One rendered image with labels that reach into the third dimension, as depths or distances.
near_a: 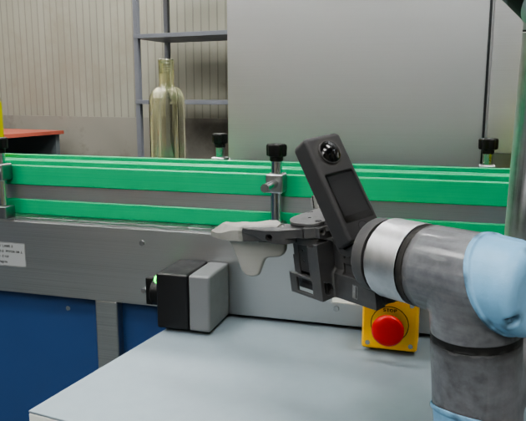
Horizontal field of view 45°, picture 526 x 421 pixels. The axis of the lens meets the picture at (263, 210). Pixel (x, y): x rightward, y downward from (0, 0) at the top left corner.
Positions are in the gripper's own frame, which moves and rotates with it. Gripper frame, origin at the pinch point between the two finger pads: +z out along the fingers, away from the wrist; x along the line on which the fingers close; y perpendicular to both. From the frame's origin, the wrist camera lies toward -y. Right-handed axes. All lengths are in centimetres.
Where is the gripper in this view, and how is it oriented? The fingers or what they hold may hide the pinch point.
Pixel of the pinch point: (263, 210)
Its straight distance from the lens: 75.9
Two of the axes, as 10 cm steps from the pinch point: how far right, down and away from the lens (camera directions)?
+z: -5.8, -1.2, 8.1
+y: 1.3, 9.6, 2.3
